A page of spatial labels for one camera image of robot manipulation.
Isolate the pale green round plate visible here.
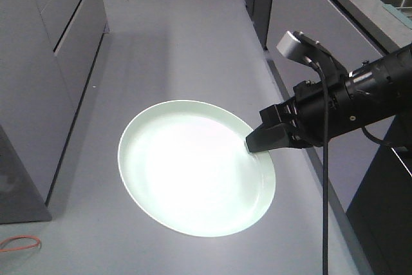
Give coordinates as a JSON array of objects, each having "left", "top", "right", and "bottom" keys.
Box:
[{"left": 117, "top": 100, "right": 276, "bottom": 238}]

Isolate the black camera cable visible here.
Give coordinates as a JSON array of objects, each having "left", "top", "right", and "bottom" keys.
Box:
[{"left": 305, "top": 57, "right": 330, "bottom": 275}]

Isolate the grey cabinet block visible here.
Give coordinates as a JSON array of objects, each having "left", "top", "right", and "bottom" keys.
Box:
[{"left": 1, "top": 0, "right": 107, "bottom": 224}]

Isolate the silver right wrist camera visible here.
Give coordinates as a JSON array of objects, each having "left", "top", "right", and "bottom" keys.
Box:
[{"left": 277, "top": 31, "right": 332, "bottom": 66}]

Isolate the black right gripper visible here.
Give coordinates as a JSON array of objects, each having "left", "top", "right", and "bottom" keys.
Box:
[{"left": 246, "top": 81, "right": 351, "bottom": 153}]

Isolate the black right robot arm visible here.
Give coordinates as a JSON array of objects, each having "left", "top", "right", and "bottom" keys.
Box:
[{"left": 246, "top": 45, "right": 411, "bottom": 153}]

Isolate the orange cable on floor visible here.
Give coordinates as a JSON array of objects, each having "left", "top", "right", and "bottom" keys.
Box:
[{"left": 0, "top": 235, "right": 42, "bottom": 252}]

